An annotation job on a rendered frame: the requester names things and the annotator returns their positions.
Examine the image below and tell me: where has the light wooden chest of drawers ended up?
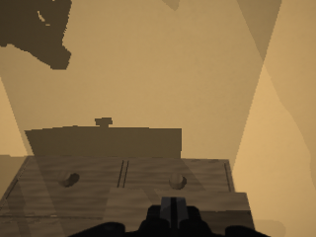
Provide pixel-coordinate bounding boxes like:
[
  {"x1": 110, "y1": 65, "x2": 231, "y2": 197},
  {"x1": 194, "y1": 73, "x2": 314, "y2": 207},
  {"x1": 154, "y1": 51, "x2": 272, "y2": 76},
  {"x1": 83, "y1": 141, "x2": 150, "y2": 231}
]
[{"x1": 0, "y1": 155, "x2": 235, "y2": 224}]

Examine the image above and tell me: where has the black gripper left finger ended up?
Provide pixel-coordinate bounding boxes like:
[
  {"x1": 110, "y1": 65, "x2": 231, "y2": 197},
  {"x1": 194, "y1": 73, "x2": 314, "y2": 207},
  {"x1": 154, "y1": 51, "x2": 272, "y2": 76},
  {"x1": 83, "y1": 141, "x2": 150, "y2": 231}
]
[{"x1": 68, "y1": 197, "x2": 174, "y2": 237}]

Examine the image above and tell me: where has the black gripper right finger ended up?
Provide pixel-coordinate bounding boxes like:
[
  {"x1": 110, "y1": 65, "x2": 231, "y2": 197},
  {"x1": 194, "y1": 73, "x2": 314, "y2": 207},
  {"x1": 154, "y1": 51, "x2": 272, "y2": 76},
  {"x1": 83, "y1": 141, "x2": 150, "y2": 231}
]
[{"x1": 174, "y1": 197, "x2": 271, "y2": 237}]

